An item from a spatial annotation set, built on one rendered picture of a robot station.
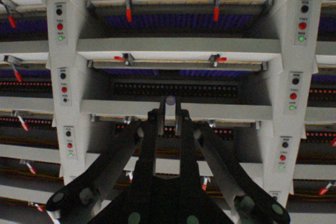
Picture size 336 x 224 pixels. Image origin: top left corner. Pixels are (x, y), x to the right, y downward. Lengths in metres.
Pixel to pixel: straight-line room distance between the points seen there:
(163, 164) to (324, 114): 0.52
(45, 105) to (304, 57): 0.82
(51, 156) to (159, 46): 0.55
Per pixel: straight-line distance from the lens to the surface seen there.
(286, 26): 0.50
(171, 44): 0.39
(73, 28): 0.51
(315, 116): 0.57
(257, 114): 0.45
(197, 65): 0.42
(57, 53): 0.53
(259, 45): 0.45
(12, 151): 0.78
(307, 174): 0.64
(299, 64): 0.51
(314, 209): 0.89
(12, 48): 0.68
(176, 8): 0.49
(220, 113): 0.40
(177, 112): 0.16
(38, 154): 0.69
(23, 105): 0.66
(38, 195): 0.81
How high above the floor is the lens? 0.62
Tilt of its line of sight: 8 degrees up
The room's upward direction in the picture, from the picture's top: 179 degrees counter-clockwise
